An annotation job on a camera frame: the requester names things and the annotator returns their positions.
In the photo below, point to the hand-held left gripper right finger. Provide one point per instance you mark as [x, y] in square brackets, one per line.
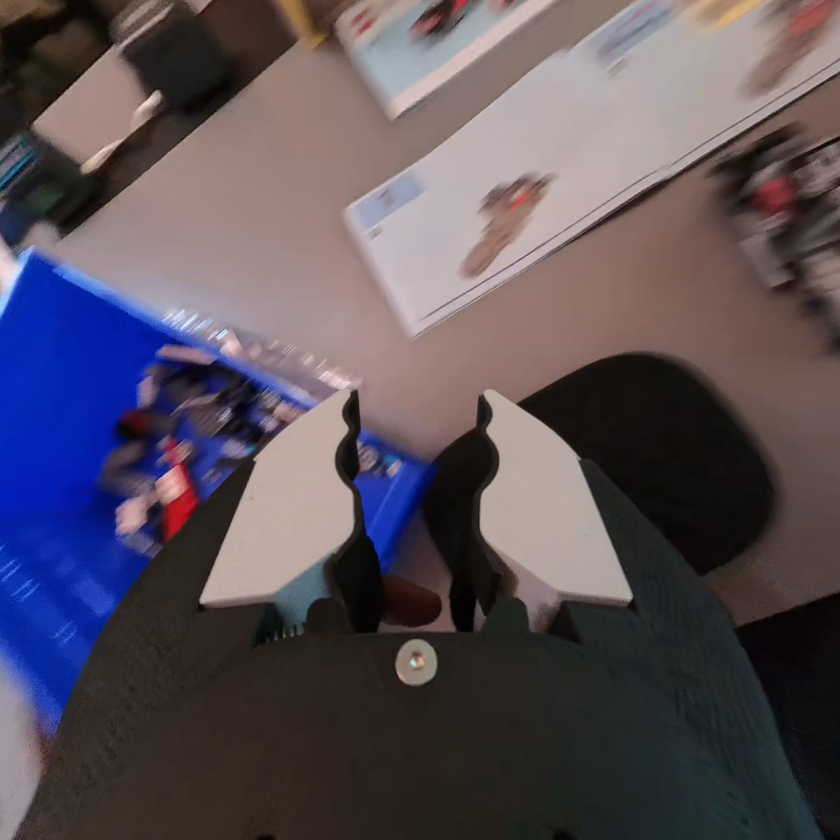
[544, 512]

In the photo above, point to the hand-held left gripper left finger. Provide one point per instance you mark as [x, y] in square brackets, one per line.
[289, 499]

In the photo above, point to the blue plastic bin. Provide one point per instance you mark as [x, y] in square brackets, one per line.
[65, 361]

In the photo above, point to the toy brick truck model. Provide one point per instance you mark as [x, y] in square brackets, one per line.
[781, 197]

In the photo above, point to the grey desk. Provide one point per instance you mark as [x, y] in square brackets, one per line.
[262, 229]

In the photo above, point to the person's left hand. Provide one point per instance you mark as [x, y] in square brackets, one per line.
[410, 602]

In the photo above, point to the pile of loose toy bricks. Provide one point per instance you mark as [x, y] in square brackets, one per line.
[177, 459]

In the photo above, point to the black textured wrist pad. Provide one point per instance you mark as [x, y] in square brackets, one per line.
[656, 446]

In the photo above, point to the open instruction booklet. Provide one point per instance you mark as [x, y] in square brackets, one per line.
[590, 164]

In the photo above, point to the closed instruction booklet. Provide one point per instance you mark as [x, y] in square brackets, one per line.
[407, 59]

